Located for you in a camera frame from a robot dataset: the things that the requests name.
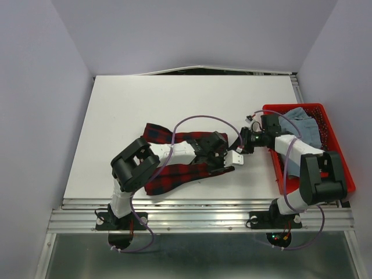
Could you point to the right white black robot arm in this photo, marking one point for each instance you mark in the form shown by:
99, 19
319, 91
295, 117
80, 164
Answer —
321, 173

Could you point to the aluminium right side rail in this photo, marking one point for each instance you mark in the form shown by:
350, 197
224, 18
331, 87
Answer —
296, 87

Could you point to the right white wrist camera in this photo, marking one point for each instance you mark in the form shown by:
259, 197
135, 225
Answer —
253, 124

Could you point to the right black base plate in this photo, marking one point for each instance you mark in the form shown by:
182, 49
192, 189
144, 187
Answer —
264, 220

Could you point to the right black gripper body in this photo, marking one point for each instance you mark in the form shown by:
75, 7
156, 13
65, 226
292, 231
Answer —
250, 139

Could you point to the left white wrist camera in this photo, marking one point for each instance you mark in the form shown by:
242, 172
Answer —
233, 158

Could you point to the red plastic bin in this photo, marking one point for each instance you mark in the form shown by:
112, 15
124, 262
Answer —
331, 144

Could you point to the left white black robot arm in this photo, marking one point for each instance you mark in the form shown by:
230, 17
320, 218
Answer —
160, 167

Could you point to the aluminium front rail frame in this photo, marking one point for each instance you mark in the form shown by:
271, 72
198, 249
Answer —
76, 216

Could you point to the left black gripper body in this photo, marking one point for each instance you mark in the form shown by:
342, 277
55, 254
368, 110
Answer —
215, 160

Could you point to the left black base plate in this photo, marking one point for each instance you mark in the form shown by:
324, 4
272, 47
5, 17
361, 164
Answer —
108, 222

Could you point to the light blue denim skirt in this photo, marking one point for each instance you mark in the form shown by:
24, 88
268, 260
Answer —
310, 135

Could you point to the red navy plaid skirt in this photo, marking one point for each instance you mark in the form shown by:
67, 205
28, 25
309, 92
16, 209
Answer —
175, 175

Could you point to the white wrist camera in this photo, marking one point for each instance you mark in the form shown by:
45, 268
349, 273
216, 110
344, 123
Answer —
233, 158
253, 124

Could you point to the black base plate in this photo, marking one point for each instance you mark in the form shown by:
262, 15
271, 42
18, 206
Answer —
264, 220
108, 222

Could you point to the dark red dotted skirt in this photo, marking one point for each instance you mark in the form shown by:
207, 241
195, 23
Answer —
288, 126

